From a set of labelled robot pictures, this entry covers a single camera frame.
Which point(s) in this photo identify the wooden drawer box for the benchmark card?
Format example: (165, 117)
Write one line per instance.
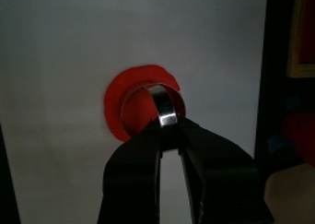
(301, 34)

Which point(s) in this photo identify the white cutting mat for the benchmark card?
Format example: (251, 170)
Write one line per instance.
(61, 80)

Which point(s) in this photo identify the red plastic dough tool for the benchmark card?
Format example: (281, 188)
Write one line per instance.
(301, 135)

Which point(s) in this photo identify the blue plastic dough tool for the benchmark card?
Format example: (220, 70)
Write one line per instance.
(277, 144)

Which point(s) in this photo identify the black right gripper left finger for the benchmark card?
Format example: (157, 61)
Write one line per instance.
(130, 178)

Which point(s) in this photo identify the pink plastic tray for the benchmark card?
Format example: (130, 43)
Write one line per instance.
(292, 197)

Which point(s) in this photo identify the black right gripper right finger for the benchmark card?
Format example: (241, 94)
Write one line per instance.
(225, 178)

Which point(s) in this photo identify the flat red dough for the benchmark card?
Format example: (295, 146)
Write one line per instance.
(116, 95)

